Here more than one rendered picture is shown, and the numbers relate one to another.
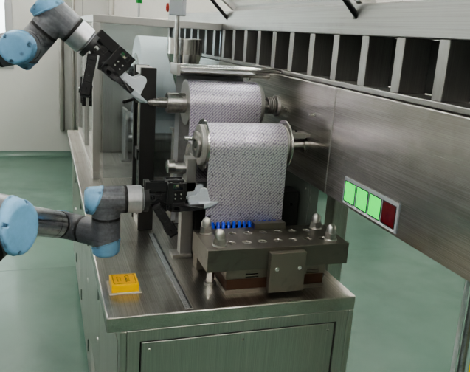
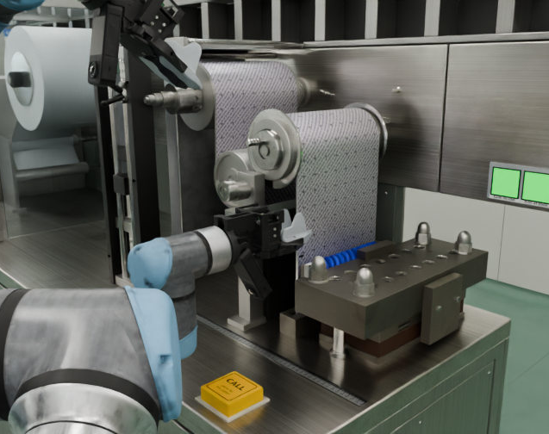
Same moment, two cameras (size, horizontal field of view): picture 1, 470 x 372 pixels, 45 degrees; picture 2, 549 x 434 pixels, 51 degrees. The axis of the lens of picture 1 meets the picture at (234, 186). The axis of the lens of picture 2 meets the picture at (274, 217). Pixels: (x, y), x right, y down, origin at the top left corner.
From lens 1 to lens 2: 0.83 m
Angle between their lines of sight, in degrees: 23
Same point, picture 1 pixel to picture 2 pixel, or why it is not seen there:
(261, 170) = (354, 175)
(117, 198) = (196, 255)
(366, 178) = (541, 157)
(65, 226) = not seen: hidden behind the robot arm
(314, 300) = (481, 338)
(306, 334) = (472, 387)
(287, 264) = (446, 298)
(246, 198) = (340, 218)
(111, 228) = (190, 307)
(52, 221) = not seen: hidden behind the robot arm
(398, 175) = not seen: outside the picture
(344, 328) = (502, 363)
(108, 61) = (144, 16)
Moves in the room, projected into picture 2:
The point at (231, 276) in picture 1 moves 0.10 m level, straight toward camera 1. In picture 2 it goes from (384, 335) to (421, 362)
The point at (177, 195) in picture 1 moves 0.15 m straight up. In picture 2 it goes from (270, 231) to (269, 144)
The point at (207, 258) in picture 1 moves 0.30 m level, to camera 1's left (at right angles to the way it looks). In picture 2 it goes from (364, 318) to (182, 356)
